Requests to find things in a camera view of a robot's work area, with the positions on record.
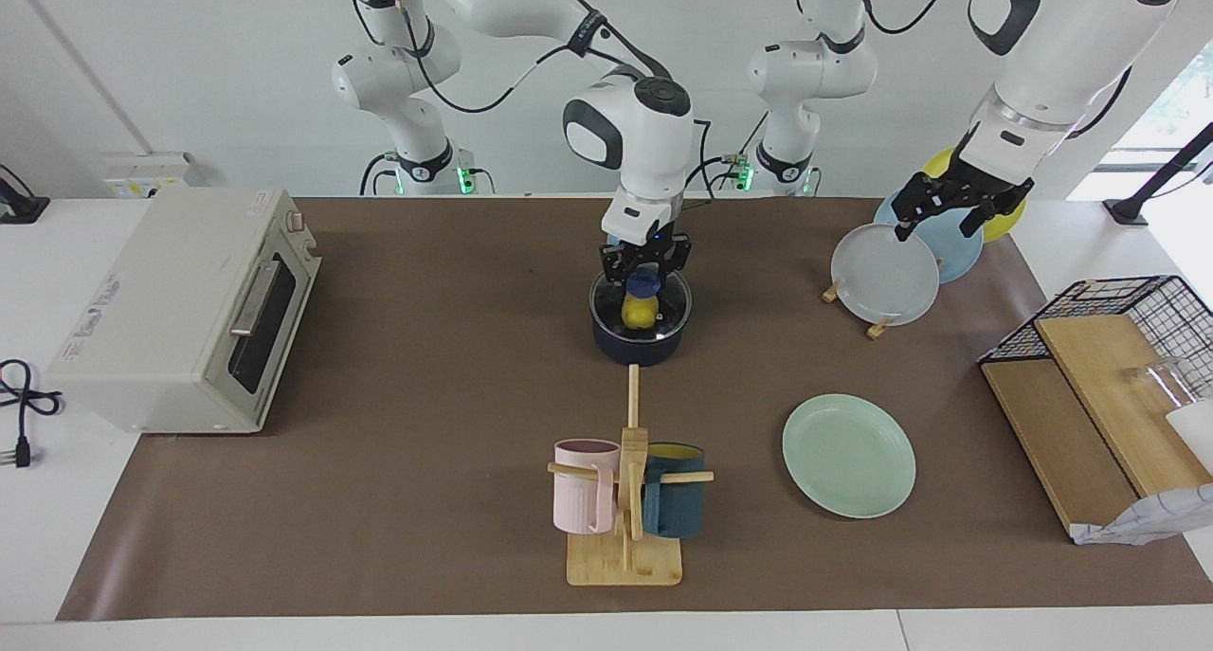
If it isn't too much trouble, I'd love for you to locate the clear glass cup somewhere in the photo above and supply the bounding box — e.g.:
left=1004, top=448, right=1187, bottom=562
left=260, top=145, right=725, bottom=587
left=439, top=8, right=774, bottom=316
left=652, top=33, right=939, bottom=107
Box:
left=1122, top=355, right=1197, bottom=417

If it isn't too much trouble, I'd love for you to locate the grey plate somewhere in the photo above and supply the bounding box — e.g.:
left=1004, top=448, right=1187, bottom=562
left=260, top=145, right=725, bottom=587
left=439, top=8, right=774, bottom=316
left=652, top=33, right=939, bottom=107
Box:
left=830, top=223, right=941, bottom=328

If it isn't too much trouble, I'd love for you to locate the white crumpled paper sheet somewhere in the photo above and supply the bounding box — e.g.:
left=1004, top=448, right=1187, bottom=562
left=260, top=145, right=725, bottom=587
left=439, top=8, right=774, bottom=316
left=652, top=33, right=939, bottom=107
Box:
left=1070, top=482, right=1213, bottom=547

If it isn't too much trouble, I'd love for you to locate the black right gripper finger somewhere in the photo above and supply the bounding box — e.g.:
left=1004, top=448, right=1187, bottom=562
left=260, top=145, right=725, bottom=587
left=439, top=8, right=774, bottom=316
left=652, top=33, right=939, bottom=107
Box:
left=598, top=242, right=633, bottom=288
left=661, top=236, right=694, bottom=284

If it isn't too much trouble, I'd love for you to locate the wooden shelf unit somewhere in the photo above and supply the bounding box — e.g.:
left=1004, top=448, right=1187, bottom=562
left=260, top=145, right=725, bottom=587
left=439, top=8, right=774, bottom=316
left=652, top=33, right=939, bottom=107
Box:
left=980, top=312, right=1213, bottom=538

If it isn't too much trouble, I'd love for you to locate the yellow plate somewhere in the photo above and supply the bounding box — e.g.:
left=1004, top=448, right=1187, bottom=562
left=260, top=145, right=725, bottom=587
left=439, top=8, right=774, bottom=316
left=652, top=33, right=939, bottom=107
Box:
left=921, top=146, right=1028, bottom=245

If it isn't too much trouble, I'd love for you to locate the dark blue pot purple handle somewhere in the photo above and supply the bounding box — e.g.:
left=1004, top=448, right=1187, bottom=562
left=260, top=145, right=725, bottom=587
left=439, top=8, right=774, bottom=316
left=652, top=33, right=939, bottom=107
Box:
left=588, top=270, right=694, bottom=368

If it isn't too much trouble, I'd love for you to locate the black wire basket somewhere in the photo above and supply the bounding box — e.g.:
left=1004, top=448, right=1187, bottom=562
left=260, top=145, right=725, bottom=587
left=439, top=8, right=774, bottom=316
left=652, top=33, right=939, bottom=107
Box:
left=977, top=274, right=1213, bottom=402

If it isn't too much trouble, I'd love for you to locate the black camera stand pole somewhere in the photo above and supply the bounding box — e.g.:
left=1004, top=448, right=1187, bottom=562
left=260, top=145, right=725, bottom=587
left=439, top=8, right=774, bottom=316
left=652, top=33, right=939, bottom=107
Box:
left=1103, top=120, right=1213, bottom=226

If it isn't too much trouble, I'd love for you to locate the wooden plate rack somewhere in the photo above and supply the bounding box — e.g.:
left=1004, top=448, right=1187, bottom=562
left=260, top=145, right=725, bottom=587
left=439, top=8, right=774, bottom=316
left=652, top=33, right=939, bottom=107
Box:
left=821, top=277, right=897, bottom=340

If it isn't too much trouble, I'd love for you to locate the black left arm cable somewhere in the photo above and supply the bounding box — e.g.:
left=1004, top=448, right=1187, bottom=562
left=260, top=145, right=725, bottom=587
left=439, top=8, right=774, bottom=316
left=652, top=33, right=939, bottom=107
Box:
left=794, top=0, right=968, bottom=38

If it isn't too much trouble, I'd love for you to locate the black power cable with plug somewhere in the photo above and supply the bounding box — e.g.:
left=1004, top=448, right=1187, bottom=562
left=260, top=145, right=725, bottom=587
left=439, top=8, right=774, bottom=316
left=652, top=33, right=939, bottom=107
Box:
left=0, top=358, right=63, bottom=471

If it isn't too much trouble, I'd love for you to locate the black base cable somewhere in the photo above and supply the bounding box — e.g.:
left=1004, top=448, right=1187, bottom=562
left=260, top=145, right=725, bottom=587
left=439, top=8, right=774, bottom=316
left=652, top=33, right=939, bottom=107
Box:
left=359, top=152, right=395, bottom=198
left=684, top=111, right=770, bottom=202

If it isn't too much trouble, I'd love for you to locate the pink mug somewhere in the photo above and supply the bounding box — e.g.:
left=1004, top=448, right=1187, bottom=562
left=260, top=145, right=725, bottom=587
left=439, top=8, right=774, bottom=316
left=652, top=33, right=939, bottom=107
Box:
left=552, top=438, right=623, bottom=536

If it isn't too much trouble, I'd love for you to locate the white wall outlet box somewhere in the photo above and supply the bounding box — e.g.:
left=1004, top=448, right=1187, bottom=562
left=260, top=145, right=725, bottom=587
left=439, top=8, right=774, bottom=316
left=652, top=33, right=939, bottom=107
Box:
left=101, top=151, right=206, bottom=200

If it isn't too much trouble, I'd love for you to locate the brown table mat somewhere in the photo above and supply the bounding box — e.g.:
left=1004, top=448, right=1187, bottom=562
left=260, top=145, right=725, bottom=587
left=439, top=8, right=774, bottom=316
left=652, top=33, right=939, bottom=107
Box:
left=56, top=195, right=1213, bottom=623

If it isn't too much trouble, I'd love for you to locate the light blue plate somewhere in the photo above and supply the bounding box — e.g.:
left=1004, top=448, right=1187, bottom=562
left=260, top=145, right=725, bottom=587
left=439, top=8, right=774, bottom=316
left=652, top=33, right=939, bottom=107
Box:
left=873, top=189, right=986, bottom=285

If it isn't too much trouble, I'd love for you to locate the beige toaster oven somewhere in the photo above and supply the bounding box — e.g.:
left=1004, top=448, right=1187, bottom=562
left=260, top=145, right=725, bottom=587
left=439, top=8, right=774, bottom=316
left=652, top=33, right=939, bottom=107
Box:
left=46, top=188, right=324, bottom=436

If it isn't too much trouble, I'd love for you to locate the wooden mug tree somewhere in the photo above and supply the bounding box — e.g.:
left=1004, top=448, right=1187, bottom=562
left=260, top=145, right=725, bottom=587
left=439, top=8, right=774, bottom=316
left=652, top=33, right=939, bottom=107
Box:
left=546, top=365, right=715, bottom=588

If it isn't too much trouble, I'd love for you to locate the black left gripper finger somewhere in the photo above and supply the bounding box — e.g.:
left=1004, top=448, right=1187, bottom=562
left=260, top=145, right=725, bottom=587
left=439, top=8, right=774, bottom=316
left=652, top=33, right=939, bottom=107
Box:
left=957, top=179, right=1035, bottom=241
left=890, top=172, right=950, bottom=244

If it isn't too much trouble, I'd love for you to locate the mint green plate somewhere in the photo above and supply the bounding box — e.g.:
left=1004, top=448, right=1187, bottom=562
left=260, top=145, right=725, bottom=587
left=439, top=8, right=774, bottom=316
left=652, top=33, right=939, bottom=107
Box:
left=782, top=393, right=918, bottom=520

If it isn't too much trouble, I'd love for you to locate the dark teal mug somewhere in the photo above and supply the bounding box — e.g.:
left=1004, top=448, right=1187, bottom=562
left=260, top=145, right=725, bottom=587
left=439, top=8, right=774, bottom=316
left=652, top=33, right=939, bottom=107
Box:
left=642, top=442, right=707, bottom=540

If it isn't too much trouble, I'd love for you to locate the black desk clamp mount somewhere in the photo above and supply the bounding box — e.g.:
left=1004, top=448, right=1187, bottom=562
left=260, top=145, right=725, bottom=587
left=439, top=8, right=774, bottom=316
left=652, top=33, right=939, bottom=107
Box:
left=0, top=162, right=51, bottom=226

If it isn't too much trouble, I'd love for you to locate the white plastic container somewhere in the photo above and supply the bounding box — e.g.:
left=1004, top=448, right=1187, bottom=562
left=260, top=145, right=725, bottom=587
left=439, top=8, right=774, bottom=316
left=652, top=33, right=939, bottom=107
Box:
left=1165, top=399, right=1213, bottom=474

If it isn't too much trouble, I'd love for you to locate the glass lid blue knob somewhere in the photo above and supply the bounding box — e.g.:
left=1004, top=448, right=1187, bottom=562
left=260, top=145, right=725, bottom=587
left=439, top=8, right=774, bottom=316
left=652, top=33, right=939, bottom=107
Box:
left=589, top=267, right=694, bottom=340

